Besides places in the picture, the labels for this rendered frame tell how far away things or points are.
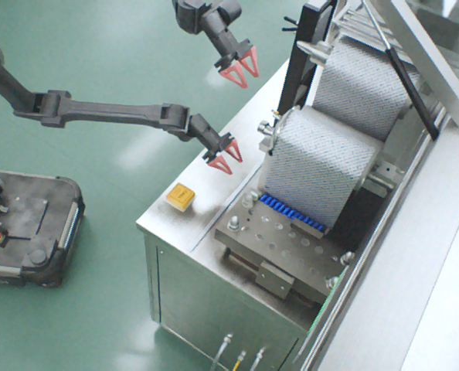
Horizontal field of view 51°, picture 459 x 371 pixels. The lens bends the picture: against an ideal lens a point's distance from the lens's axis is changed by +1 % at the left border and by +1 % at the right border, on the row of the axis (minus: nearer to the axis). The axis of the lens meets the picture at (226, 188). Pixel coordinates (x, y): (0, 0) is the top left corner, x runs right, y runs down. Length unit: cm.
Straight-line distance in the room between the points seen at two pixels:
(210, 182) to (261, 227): 32
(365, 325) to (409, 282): 9
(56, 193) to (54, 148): 56
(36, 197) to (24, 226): 18
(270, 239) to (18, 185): 150
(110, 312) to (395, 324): 187
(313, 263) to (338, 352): 78
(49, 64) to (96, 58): 31
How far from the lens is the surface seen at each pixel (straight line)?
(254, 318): 156
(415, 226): 73
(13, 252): 234
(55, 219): 239
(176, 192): 157
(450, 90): 86
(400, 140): 196
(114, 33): 372
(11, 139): 308
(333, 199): 134
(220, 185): 162
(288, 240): 139
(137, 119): 143
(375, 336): 63
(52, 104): 154
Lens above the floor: 220
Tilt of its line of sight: 54 degrees down
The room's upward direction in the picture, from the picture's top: 9 degrees clockwise
